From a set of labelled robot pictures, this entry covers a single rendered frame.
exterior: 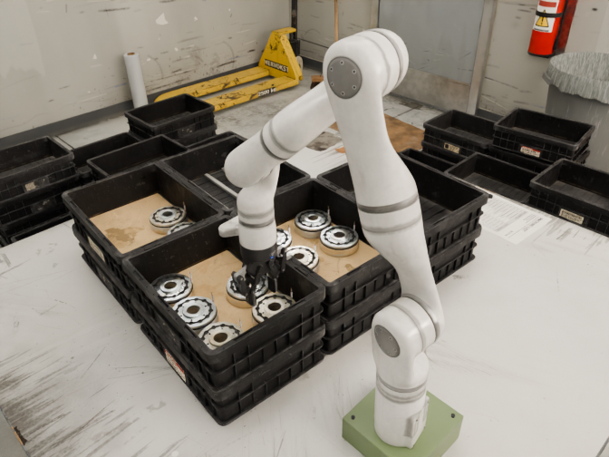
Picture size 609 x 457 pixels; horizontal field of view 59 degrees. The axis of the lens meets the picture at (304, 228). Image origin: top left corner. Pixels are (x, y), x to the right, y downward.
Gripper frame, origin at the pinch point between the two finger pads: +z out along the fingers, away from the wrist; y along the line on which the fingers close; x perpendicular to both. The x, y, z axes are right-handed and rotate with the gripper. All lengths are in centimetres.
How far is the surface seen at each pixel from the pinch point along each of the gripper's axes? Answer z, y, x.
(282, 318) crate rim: 0.4, -2.5, -8.6
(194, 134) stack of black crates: 46, 96, 161
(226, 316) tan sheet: 9.8, -4.2, 8.5
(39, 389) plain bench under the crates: 23, -41, 33
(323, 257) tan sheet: 9.8, 27.2, 6.7
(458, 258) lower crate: 18, 61, -15
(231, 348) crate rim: 0.4, -14.7, -7.1
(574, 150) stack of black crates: 35, 188, -4
